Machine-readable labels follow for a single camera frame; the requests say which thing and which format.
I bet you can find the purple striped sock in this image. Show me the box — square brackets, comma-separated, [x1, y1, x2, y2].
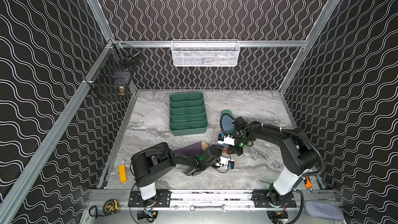
[173, 142, 209, 156]

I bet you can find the blue orange striped sock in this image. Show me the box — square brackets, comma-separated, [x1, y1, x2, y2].
[220, 110, 234, 135]

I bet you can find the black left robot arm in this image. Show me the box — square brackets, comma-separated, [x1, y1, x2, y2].
[131, 142, 223, 201]

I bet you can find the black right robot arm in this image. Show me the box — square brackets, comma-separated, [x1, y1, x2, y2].
[231, 117, 325, 206]

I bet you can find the green divided plastic tray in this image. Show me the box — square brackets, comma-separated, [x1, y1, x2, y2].
[169, 91, 208, 136]

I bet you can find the yellow block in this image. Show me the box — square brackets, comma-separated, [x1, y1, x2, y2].
[118, 164, 127, 184]

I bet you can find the grey cloth pad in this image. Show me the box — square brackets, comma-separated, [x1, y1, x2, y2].
[304, 201, 344, 222]

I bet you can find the yellow tape measure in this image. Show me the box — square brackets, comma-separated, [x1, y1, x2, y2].
[103, 199, 119, 216]

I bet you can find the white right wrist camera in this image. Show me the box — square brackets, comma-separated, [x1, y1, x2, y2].
[218, 134, 235, 146]

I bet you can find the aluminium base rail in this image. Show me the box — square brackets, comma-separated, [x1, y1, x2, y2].
[127, 189, 336, 211]

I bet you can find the orange handled tool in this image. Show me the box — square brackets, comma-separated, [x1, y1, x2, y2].
[304, 176, 313, 192]

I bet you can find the white mesh wall basket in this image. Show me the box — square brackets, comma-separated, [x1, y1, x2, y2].
[171, 39, 240, 67]

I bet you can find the black wire wall basket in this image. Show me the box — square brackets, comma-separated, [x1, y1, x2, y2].
[89, 44, 143, 102]

